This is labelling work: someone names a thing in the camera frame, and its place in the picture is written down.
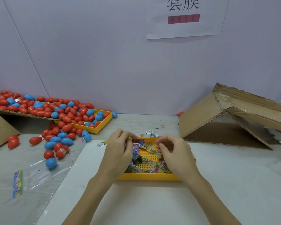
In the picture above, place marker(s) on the white paper sign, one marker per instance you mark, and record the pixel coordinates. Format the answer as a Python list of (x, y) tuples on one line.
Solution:
[(187, 16)]

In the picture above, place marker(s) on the person's left hand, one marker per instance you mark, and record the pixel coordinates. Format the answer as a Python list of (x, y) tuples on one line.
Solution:
[(117, 157)]

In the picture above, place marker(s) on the clear bag with coloured label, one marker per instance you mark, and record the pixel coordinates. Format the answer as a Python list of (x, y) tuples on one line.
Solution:
[(37, 178)]

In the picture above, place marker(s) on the torn flattened cardboard box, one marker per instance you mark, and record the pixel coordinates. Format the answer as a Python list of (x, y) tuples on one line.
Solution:
[(203, 114)]

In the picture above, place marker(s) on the brown cardboard sheet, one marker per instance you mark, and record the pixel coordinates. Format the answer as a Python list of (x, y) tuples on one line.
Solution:
[(18, 113)]

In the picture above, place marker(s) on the tall brown cardboard box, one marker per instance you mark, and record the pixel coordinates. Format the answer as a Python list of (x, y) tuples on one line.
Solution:
[(0, 131)]

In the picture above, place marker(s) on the person's left forearm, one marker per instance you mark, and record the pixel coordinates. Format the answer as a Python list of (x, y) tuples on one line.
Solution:
[(89, 201)]

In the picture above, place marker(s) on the yellow tray under eggs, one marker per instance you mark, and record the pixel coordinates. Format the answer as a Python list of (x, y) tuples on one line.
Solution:
[(100, 125)]

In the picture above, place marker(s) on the person's right hand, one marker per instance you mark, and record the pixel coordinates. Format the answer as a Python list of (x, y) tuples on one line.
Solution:
[(178, 159)]

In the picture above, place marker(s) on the pile of plastic eggs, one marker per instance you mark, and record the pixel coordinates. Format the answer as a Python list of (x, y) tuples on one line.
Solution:
[(47, 107)]

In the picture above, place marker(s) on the yellow plastic tray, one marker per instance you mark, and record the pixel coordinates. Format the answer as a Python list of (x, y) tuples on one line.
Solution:
[(150, 176)]

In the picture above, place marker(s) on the person's right forearm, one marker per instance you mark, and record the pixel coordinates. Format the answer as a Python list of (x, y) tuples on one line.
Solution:
[(213, 201)]

